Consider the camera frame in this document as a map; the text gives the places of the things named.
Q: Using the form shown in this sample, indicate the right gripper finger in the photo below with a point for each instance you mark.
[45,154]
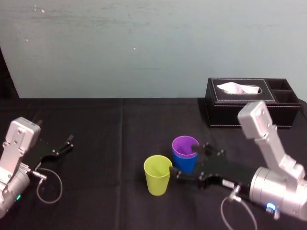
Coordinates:
[200,149]
[184,176]

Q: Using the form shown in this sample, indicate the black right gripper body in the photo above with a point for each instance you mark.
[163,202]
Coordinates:
[225,170]

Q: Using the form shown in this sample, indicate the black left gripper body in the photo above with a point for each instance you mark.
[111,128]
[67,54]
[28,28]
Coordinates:
[40,151]

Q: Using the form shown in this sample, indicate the purple plastic cup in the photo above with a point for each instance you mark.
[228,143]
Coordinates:
[182,147]

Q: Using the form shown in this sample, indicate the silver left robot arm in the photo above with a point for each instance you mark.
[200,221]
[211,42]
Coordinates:
[16,143]

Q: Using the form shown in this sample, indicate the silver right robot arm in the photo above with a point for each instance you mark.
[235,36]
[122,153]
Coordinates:
[271,143]

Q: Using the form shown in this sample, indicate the blue plastic cup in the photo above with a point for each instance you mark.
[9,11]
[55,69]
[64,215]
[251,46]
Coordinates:
[184,164]

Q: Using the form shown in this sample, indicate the green plastic cup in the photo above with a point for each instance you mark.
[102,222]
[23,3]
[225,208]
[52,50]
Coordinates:
[157,182]

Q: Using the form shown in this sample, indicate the black tablecloth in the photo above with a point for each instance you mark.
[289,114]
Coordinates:
[100,143]

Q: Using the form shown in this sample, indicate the black leather tissue box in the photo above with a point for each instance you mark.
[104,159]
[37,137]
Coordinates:
[239,115]

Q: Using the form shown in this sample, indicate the black side panel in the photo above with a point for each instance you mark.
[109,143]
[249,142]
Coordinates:
[6,79]

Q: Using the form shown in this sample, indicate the white tissue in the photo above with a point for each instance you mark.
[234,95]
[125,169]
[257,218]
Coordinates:
[233,87]

